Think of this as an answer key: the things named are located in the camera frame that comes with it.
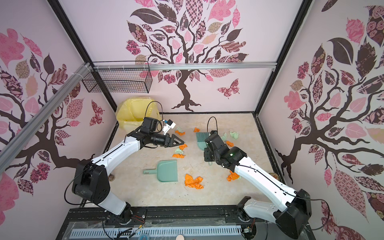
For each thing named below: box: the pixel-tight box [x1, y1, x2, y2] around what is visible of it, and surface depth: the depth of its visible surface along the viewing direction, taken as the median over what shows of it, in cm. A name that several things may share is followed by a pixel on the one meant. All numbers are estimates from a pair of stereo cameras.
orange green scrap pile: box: [172, 143, 188, 159], surface depth 98 cm
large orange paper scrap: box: [184, 173, 204, 190], surface depth 87 cm
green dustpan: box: [143, 159, 178, 182], surface depth 92 cm
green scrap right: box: [229, 131, 239, 140], surface depth 108 cm
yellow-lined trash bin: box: [115, 97, 161, 136], surface depth 95 cm
